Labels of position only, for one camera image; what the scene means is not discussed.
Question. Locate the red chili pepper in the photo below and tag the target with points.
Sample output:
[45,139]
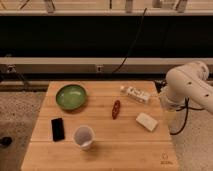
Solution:
[116,109]

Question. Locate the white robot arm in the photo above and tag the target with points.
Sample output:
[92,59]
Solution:
[186,81]

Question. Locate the green ceramic bowl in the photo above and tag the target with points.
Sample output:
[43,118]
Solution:
[71,97]

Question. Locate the white soap bar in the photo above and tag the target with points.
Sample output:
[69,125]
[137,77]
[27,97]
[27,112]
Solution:
[147,121]

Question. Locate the black smartphone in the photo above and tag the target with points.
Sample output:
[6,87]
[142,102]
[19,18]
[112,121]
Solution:
[58,129]

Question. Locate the black object on floor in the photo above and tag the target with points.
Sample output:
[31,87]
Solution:
[5,141]

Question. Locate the grey metal rail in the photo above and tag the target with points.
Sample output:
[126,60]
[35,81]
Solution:
[31,65]

